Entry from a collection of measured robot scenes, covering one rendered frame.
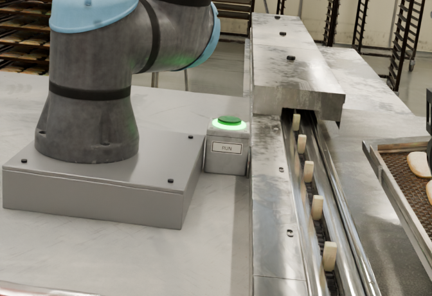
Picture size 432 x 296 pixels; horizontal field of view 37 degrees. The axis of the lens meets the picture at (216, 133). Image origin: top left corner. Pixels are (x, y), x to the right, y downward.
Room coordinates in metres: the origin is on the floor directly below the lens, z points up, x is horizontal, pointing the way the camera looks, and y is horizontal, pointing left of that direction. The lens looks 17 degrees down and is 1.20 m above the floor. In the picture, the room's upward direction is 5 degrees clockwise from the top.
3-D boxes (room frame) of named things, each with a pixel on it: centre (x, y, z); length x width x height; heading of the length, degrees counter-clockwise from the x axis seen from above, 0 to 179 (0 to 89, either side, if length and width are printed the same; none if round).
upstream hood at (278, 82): (1.87, -0.17, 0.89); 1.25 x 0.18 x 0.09; 179
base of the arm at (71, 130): (0.91, 0.19, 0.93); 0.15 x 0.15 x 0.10
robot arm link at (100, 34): (0.91, 0.18, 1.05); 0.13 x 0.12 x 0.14; 137
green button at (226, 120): (1.03, -0.02, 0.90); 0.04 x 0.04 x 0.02
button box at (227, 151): (1.03, -0.02, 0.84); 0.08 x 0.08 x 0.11; 89
